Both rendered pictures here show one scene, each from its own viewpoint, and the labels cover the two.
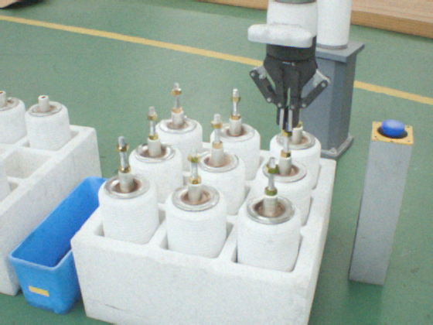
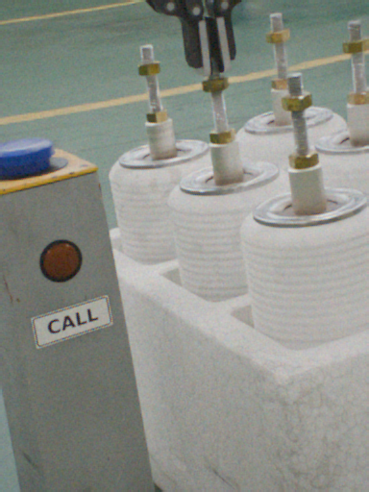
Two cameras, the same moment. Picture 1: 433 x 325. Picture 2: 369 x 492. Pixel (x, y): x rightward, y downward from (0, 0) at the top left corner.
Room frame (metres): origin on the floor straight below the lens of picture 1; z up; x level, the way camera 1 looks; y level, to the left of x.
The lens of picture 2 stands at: (1.44, -0.72, 0.49)
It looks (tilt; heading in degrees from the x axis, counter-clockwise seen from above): 18 degrees down; 140
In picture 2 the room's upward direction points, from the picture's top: 9 degrees counter-clockwise
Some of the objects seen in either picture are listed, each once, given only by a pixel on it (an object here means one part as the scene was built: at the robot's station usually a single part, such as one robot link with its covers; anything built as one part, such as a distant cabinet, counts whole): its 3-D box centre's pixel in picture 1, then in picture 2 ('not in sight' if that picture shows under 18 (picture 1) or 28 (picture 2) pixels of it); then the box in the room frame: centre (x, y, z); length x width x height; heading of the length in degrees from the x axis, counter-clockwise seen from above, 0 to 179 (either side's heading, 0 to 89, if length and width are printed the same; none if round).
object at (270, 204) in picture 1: (270, 202); (161, 140); (0.65, -0.08, 0.26); 0.02 x 0.02 x 0.03
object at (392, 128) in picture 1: (393, 128); (22, 160); (0.78, -0.30, 0.32); 0.04 x 0.04 x 0.02
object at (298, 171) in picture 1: (284, 170); (229, 179); (0.76, -0.11, 0.25); 0.08 x 0.08 x 0.01
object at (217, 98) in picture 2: (286, 144); (219, 111); (0.76, -0.11, 0.30); 0.01 x 0.01 x 0.08; 29
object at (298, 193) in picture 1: (281, 214); (246, 292); (0.76, -0.11, 0.16); 0.10 x 0.10 x 0.18
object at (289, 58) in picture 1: (290, 57); not in sight; (0.76, -0.11, 0.45); 0.08 x 0.08 x 0.09
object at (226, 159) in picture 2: (284, 164); (226, 162); (0.76, -0.11, 0.26); 0.02 x 0.02 x 0.03
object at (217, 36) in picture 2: (284, 118); (217, 43); (0.76, -0.10, 0.35); 0.02 x 0.01 x 0.04; 156
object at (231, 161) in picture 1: (217, 161); (364, 140); (0.79, 0.00, 0.25); 0.08 x 0.08 x 0.01
